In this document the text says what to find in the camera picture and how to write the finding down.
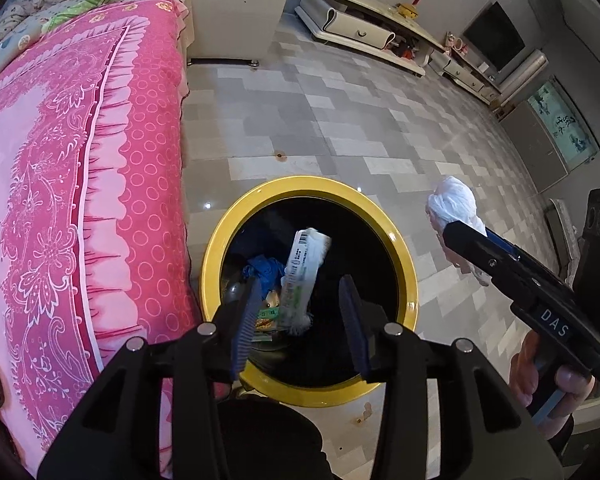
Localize white nightstand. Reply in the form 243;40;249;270
186;0;298;68

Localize blue plastic bag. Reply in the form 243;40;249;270
240;255;287;301

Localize person's right hand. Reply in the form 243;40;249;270
508;331;597;442

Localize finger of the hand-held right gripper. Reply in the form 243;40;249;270
442;221;531;306
484;227;527;264

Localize floral polka dot duvet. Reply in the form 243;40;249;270
0;0;121;86

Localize pink floral bedspread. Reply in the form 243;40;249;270
0;0;203;480

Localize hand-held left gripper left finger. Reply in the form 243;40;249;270
37;276;266;480

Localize white tissue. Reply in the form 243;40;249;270
426;176;491;288

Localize green white snack packet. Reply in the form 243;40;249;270
279;227;333;337

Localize small white low cabinet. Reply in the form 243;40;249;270
427;35;503;103

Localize black television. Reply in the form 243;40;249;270
462;1;527;75

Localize green yellow snack bag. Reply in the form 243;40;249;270
252;292;286;343

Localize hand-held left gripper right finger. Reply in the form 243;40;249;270
337;274;563;480

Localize white standing air conditioner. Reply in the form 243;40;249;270
495;49;551;111

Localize yellow rimmed black trash bin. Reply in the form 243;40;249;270
200;175;420;408

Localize white curved tv cabinet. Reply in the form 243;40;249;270
294;0;448;78

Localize fish tank on grey cabinet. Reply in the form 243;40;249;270
500;77;600;193

